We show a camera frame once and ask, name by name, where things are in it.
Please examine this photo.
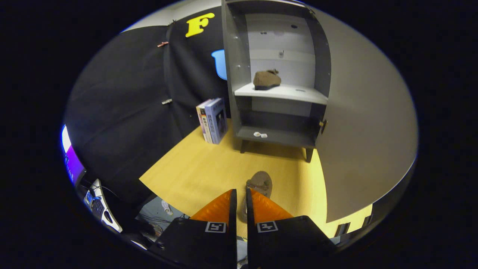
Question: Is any white handheld device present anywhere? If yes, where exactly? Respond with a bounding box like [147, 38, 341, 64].
[84, 179, 123, 233]

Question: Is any blue book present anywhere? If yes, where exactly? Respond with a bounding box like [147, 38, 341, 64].
[205, 98, 227, 145]

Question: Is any computer monitor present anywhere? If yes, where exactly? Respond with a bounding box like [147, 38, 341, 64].
[61, 124, 87, 187]

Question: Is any beige shoe cabinet door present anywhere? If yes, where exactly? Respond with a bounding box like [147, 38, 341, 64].
[306, 7, 418, 223]

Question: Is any grey shoe cabinet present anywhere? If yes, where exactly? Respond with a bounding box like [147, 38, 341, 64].
[221, 0, 333, 163]

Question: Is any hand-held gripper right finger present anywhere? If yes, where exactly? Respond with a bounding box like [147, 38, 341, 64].
[246, 188, 338, 269]

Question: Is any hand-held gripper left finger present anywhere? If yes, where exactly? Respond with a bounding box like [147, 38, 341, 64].
[149, 189, 238, 269]

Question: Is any black backdrop cloth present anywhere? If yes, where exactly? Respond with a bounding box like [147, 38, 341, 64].
[64, 6, 230, 210]

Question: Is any brown fuzzy shoe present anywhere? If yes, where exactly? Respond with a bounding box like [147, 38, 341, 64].
[241, 171, 273, 223]
[253, 69, 282, 91]

